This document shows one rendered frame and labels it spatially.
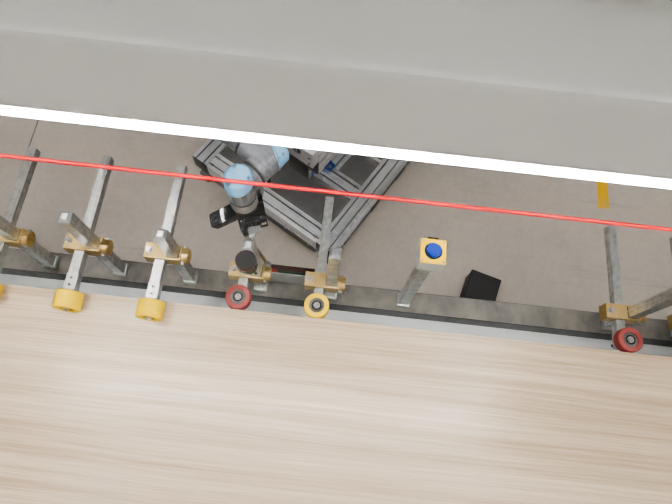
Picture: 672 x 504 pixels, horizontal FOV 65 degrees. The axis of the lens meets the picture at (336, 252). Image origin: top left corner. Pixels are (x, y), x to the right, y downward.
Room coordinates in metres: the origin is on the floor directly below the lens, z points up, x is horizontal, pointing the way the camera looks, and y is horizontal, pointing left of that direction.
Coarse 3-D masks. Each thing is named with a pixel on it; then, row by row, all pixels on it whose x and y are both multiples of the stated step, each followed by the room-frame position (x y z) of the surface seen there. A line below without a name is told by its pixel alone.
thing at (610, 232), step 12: (612, 228) 0.84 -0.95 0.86; (612, 240) 0.79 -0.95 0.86; (612, 252) 0.74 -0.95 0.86; (612, 264) 0.70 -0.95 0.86; (612, 276) 0.66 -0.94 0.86; (612, 288) 0.61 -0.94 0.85; (612, 300) 0.57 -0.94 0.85; (612, 324) 0.49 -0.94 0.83; (624, 324) 0.49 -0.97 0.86; (612, 336) 0.45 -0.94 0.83
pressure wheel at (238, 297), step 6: (234, 288) 0.44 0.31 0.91; (240, 288) 0.44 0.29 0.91; (246, 288) 0.45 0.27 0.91; (228, 294) 0.42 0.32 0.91; (234, 294) 0.42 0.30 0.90; (240, 294) 0.43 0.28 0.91; (246, 294) 0.43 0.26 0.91; (228, 300) 0.40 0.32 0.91; (234, 300) 0.40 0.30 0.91; (240, 300) 0.41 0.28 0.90; (246, 300) 0.41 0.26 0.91; (234, 306) 0.38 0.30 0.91; (240, 306) 0.39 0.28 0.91; (246, 306) 0.39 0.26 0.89
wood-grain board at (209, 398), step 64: (0, 320) 0.26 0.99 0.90; (64, 320) 0.28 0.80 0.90; (128, 320) 0.30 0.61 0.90; (192, 320) 0.33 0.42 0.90; (256, 320) 0.35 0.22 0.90; (320, 320) 0.37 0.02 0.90; (0, 384) 0.07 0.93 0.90; (64, 384) 0.09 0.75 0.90; (128, 384) 0.11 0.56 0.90; (192, 384) 0.14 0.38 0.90; (256, 384) 0.16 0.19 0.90; (320, 384) 0.18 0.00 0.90; (384, 384) 0.20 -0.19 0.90; (448, 384) 0.23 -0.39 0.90; (512, 384) 0.25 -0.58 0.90; (576, 384) 0.27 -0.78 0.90; (640, 384) 0.29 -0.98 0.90; (0, 448) -0.10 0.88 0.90; (64, 448) -0.08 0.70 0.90; (128, 448) -0.06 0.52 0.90; (192, 448) -0.04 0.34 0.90; (256, 448) -0.02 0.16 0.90; (320, 448) 0.00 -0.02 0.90; (384, 448) 0.02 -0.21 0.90; (448, 448) 0.04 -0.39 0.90; (512, 448) 0.06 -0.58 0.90; (576, 448) 0.08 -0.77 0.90; (640, 448) 0.11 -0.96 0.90
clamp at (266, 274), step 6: (234, 264) 0.53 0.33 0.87; (264, 270) 0.53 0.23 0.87; (270, 270) 0.53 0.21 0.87; (234, 276) 0.49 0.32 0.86; (240, 276) 0.50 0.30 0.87; (246, 276) 0.50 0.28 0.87; (252, 276) 0.50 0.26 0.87; (258, 276) 0.50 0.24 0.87; (264, 276) 0.51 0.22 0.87; (270, 276) 0.52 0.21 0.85; (258, 282) 0.50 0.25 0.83; (264, 282) 0.49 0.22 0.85
